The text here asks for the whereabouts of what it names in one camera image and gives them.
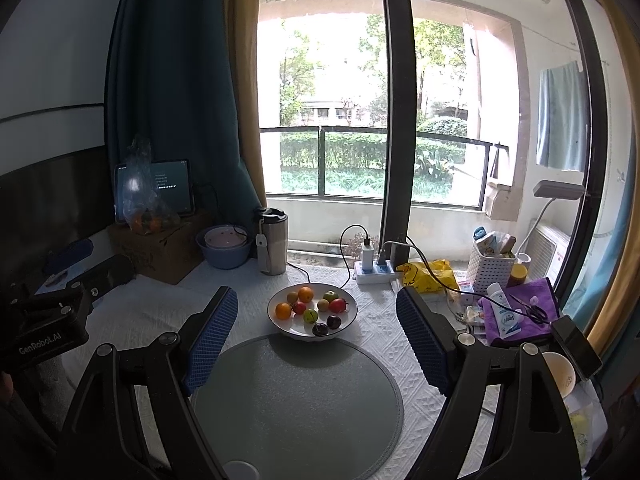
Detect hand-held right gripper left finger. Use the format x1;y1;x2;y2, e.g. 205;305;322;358
52;286;239;480

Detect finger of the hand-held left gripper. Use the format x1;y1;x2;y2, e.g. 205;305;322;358
52;286;239;480
10;254;137;313

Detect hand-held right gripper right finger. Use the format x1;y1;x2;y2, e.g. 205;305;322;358
395;286;583;480

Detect white plate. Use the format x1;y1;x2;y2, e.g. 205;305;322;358
266;283;359;343

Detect person's left forearm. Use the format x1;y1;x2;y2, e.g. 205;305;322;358
0;370;58;480

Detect white textured tablecloth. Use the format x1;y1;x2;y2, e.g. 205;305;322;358
50;260;551;480

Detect blue pouch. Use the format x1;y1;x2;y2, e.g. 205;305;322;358
42;238;95;276

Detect cardboard box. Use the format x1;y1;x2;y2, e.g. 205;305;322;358
107;211;216;286

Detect yellow plastic bag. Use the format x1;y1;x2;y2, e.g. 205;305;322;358
396;259;458;293

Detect blue bowl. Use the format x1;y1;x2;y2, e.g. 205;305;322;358
196;225;253;269

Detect clear bag of tangerines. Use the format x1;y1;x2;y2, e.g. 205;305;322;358
121;136;181;236

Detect white power strip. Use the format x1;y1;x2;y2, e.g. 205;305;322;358
354;260;401;285

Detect white bottle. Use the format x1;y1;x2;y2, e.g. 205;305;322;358
485;282;526;338

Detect white woven basket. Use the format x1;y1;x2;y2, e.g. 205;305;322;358
467;240;517;296

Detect black tablet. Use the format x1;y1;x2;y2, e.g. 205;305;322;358
114;158;197;224

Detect steel tumbler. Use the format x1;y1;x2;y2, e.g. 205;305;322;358
254;206;291;276

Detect grey round mat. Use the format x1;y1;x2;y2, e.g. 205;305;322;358
191;332;405;480

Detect black scissors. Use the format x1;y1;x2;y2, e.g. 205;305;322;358
510;294;551;326

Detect purple cloth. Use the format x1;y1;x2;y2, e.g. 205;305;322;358
477;277;561;346

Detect white paper cup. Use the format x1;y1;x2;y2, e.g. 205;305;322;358
541;351;578;401

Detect white air conditioner unit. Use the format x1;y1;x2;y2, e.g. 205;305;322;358
525;222;571;281

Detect black phone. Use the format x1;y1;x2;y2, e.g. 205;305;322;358
550;315;603;381

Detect clear plastic bag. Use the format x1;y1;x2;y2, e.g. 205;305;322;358
562;385;608;466

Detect teal curtain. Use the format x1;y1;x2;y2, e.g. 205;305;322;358
105;0;266;261

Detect white desk lamp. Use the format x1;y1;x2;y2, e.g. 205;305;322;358
515;180;586;266

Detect balcony railing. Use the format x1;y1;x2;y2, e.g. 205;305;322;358
260;125;508;211

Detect yellow curtain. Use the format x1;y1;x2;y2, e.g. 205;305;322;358
222;0;268;196

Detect hanging teal towel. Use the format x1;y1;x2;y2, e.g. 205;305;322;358
536;61;591;172

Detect black cable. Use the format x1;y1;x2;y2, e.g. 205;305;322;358
287;225;371;291
382;234;461;293

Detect dark window post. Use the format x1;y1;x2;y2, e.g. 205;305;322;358
377;0;418;261

